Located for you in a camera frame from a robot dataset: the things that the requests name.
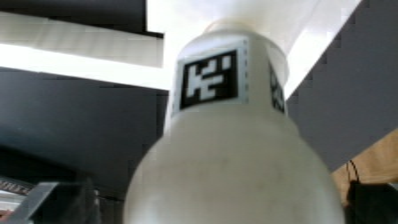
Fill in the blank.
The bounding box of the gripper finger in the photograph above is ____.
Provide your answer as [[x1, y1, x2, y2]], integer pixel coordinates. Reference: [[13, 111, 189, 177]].
[[0, 182, 59, 224]]

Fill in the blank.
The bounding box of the white lamp bulb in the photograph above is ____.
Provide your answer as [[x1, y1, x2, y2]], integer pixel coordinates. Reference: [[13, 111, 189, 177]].
[[123, 21, 345, 224]]

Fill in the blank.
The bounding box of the white U-shaped fence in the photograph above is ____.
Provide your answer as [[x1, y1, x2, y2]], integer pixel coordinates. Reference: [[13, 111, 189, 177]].
[[0, 11, 173, 90]]

